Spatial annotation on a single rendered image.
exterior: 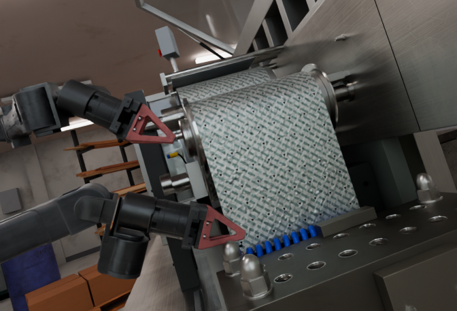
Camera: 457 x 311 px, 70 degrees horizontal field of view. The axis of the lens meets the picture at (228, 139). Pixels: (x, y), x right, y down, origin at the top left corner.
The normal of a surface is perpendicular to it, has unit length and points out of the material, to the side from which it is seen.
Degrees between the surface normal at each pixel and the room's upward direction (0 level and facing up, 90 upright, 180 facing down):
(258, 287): 90
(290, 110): 90
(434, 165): 90
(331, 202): 90
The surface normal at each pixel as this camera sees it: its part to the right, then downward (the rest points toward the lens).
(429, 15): -0.94, 0.29
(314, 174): 0.14, -0.11
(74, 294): 0.51, -0.22
